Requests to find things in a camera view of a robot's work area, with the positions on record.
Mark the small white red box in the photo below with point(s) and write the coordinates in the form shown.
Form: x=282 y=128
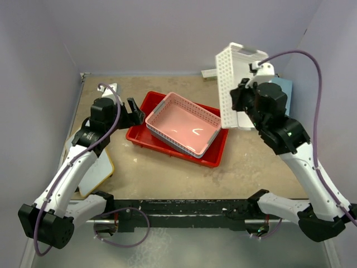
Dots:
x=209 y=74

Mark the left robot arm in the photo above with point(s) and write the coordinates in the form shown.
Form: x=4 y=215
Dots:
x=49 y=219

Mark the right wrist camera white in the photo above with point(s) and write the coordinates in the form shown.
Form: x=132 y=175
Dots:
x=262 y=73

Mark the pink perforated basket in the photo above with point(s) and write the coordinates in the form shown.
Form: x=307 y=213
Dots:
x=184 y=121

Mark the yellow-rimmed whiteboard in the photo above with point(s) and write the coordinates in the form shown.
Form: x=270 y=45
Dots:
x=101 y=170

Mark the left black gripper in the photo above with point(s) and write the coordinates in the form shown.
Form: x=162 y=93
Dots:
x=131 y=119

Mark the white perforated basket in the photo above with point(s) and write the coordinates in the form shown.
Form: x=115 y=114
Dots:
x=232 y=65

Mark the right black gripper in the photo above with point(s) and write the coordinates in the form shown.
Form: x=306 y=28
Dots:
x=238 y=92

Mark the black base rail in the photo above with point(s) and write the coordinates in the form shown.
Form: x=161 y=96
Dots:
x=232 y=214

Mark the red plastic tray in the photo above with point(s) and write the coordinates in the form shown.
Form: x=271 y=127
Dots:
x=141 y=136

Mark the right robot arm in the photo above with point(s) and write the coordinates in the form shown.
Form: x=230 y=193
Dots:
x=325 y=213

